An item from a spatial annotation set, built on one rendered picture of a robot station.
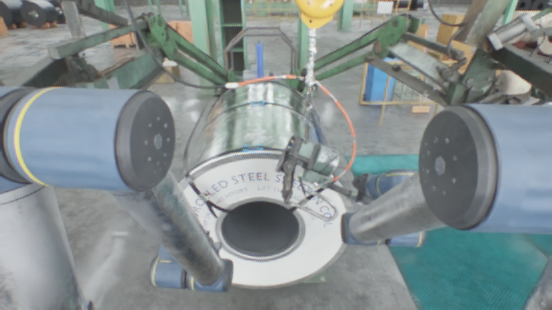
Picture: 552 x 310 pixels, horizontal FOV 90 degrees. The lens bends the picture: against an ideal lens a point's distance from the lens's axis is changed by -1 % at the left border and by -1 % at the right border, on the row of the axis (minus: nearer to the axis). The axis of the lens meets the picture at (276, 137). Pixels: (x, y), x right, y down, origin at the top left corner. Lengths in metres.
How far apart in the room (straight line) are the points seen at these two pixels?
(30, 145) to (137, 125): 0.13
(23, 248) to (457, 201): 0.64
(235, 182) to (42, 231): 1.14
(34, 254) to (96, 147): 0.29
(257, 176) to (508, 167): 1.38
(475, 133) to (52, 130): 0.48
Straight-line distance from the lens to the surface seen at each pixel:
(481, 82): 1.58
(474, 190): 0.34
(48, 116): 0.46
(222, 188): 1.67
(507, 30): 1.45
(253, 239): 2.18
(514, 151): 0.35
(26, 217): 0.62
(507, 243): 3.58
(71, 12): 1.25
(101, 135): 0.40
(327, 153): 1.40
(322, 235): 1.95
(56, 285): 0.70
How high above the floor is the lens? 2.15
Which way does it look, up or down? 28 degrees down
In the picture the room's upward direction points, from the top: straight up
